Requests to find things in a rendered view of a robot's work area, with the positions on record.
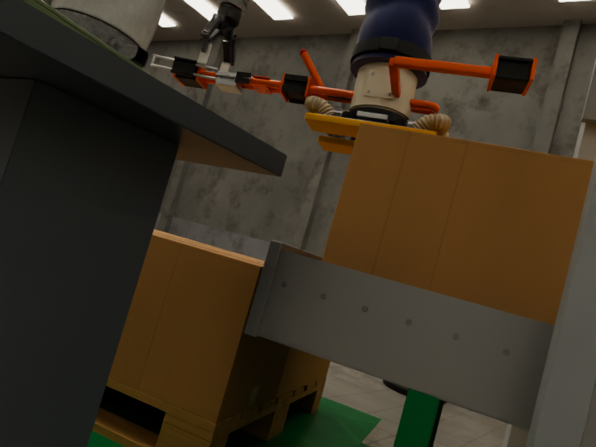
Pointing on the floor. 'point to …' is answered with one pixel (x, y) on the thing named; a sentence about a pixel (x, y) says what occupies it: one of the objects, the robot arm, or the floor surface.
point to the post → (571, 345)
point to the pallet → (311, 395)
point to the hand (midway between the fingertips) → (212, 70)
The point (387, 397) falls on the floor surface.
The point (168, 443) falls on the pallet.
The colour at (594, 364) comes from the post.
